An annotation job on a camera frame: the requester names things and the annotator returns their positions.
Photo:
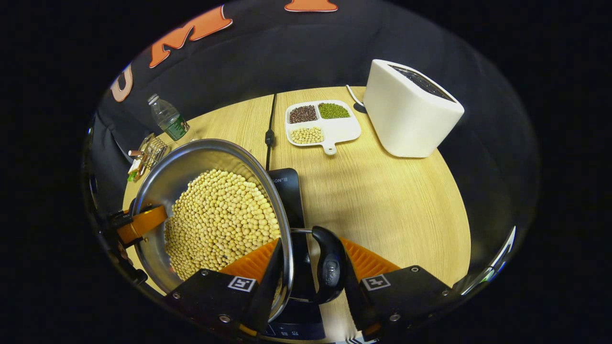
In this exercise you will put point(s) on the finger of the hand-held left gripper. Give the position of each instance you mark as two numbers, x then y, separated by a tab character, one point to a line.
142	223

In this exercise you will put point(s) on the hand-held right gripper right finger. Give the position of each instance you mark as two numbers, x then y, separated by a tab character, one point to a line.
356	296

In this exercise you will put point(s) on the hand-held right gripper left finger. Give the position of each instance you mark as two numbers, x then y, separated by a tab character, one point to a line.
267	282

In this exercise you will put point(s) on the pile of soybeans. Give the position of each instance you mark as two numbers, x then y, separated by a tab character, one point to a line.
220	220

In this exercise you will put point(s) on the stainless steel pot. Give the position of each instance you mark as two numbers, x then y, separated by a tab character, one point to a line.
191	162

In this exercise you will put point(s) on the black induction cooktop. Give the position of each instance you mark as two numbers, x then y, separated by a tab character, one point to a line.
289	196

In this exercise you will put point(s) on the sandwich with lettuce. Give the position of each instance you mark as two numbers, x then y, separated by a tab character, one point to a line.
134	171

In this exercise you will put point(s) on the clear plastic water bottle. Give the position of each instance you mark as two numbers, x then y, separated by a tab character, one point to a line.
168	118

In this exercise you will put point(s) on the small heap of soybeans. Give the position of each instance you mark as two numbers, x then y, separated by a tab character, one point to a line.
306	135

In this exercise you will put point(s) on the white divided tray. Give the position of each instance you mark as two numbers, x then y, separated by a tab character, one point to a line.
342	130

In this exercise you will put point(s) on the pile of red beans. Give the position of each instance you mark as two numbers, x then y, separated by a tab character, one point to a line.
303	114

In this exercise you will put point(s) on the pile of green mung beans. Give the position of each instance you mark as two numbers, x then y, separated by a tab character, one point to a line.
333	111

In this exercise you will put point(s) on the white toaster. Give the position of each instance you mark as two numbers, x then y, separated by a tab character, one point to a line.
406	114

